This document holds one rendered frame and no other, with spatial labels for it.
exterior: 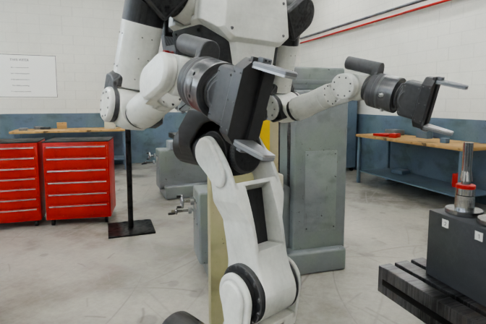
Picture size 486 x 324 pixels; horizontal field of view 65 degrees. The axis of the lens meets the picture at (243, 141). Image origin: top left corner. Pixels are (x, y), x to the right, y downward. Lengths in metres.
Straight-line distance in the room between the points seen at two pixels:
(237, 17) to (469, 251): 0.80
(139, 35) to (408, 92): 0.62
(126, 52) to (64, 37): 8.54
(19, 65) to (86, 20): 1.70
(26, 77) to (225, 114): 8.96
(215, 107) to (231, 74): 0.06
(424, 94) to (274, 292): 0.57
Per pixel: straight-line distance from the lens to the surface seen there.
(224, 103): 0.52
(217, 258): 2.27
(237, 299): 0.93
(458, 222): 1.13
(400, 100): 0.97
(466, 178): 1.16
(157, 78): 0.65
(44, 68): 9.38
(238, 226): 0.94
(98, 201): 4.89
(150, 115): 0.78
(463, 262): 1.14
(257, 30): 0.92
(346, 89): 0.99
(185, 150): 1.07
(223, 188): 0.91
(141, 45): 0.87
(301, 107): 1.11
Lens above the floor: 1.47
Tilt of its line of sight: 6 degrees down
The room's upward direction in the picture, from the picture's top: straight up
